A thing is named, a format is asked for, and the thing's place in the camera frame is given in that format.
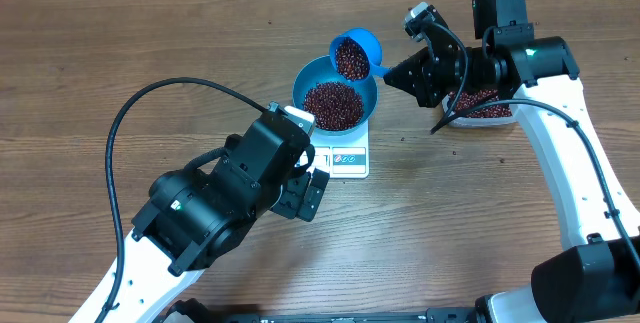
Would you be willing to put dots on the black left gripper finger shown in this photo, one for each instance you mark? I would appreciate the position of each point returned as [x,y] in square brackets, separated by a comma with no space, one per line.
[315,183]
[295,195]

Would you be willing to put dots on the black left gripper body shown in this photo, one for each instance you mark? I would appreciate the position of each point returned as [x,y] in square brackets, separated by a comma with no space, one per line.
[283,188]

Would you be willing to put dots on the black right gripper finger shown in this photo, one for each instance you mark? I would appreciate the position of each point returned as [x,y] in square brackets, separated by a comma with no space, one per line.
[426,92]
[408,73]

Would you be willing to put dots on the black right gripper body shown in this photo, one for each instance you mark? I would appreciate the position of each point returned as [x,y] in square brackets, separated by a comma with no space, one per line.
[450,76]

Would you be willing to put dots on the blue plastic measuring scoop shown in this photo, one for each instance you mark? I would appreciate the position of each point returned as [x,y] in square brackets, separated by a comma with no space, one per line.
[357,55]

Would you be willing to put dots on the red adzuki beans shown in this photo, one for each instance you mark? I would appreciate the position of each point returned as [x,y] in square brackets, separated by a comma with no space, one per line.
[335,105]

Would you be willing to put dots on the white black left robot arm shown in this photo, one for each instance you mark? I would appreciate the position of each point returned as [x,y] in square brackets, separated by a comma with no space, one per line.
[197,214]

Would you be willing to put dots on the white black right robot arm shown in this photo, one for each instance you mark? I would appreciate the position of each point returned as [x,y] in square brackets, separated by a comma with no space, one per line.
[596,276]

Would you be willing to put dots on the white digital kitchen scale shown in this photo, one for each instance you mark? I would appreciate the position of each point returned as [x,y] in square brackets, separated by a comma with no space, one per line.
[343,154]

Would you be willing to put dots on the teal metal bowl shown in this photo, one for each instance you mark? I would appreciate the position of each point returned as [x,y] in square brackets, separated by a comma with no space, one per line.
[320,70]

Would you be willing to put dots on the clear plastic food container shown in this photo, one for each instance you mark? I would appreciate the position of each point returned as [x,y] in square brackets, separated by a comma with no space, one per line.
[487,117]

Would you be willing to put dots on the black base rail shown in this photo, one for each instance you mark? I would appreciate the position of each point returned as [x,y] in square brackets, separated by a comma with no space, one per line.
[193,311]

